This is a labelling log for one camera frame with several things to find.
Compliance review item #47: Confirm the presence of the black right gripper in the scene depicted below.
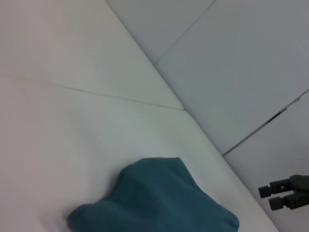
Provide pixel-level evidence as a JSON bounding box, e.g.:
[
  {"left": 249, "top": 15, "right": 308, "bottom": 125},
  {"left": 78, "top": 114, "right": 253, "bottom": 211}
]
[{"left": 257, "top": 174, "right": 309, "bottom": 211}]

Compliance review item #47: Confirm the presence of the teal blue shirt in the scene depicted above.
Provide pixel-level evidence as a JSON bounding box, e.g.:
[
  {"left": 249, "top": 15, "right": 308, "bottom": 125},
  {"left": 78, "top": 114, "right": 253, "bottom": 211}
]
[{"left": 66, "top": 157, "right": 241, "bottom": 232}]

